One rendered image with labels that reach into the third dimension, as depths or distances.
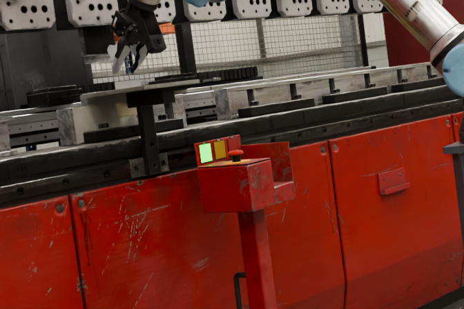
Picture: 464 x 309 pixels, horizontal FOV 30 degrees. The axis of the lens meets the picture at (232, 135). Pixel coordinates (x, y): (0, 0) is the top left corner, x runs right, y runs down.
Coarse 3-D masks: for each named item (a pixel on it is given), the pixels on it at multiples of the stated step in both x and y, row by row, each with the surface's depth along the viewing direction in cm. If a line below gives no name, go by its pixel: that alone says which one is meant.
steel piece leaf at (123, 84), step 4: (128, 80) 225; (132, 80) 226; (136, 80) 227; (116, 84) 222; (120, 84) 223; (124, 84) 224; (128, 84) 225; (132, 84) 226; (136, 84) 227; (140, 84) 228; (116, 88) 222; (120, 88) 223
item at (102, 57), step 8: (80, 32) 227; (88, 32) 228; (96, 32) 229; (104, 32) 231; (112, 32) 233; (80, 40) 228; (88, 40) 227; (96, 40) 229; (104, 40) 231; (112, 40) 233; (88, 48) 227; (96, 48) 229; (104, 48) 231; (88, 56) 228; (96, 56) 230; (104, 56) 232
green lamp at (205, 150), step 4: (204, 144) 222; (208, 144) 223; (200, 148) 221; (204, 148) 222; (208, 148) 223; (200, 152) 221; (204, 152) 222; (208, 152) 223; (204, 156) 222; (208, 156) 223; (204, 160) 222; (208, 160) 223
